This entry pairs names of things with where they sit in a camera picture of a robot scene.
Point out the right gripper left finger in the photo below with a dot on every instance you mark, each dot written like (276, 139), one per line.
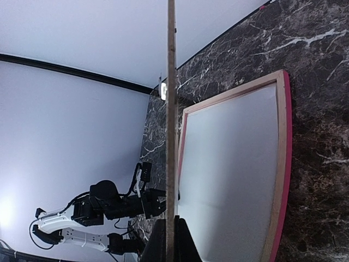
(155, 249)

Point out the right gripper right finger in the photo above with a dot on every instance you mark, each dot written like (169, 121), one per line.
(184, 246)

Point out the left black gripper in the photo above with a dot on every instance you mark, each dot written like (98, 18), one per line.
(151, 203)

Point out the brown cardboard backing board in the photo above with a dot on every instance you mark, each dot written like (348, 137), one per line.
(171, 141)

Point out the light wooden picture frame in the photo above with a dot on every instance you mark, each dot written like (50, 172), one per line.
(281, 80)

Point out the red sunset photo print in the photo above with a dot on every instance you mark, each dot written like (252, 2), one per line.
(228, 176)

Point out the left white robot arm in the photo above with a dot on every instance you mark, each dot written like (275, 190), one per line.
(103, 201)

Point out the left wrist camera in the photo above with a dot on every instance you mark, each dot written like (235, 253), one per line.
(142, 176)

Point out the left black corner post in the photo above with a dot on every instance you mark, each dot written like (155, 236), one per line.
(76, 72)

